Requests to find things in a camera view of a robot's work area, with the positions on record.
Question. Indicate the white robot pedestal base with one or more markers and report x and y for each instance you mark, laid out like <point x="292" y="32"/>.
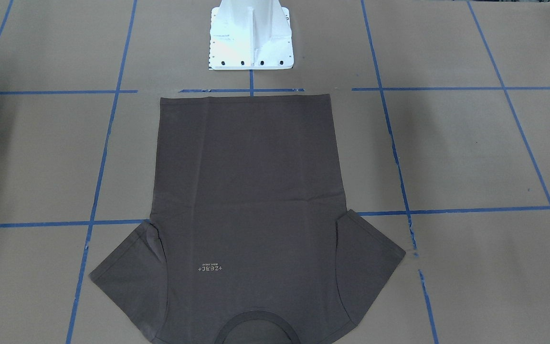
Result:
<point x="250" y="35"/>

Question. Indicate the dark brown t-shirt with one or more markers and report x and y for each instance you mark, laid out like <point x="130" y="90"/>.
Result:
<point x="249" y="238"/>

